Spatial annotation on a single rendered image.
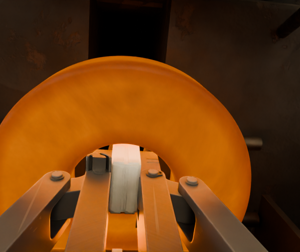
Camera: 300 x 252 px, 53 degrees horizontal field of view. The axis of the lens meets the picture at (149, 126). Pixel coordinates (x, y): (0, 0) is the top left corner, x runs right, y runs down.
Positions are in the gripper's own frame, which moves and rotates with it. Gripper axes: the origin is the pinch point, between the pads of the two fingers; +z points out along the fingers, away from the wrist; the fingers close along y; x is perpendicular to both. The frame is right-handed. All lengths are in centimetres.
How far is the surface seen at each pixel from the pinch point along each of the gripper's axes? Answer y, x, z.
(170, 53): 3.1, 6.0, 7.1
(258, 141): 11.0, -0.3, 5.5
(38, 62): -6.9, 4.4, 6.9
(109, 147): -1.2, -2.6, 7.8
